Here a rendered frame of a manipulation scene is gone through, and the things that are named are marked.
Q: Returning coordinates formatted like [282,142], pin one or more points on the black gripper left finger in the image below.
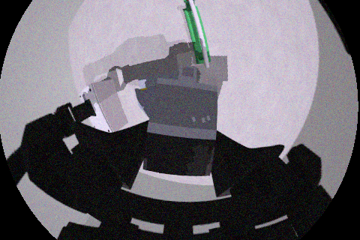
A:
[124,149]

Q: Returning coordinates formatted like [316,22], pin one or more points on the grey pin with red cap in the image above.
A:
[202,41]

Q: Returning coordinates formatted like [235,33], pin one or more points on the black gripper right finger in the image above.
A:
[233,161]

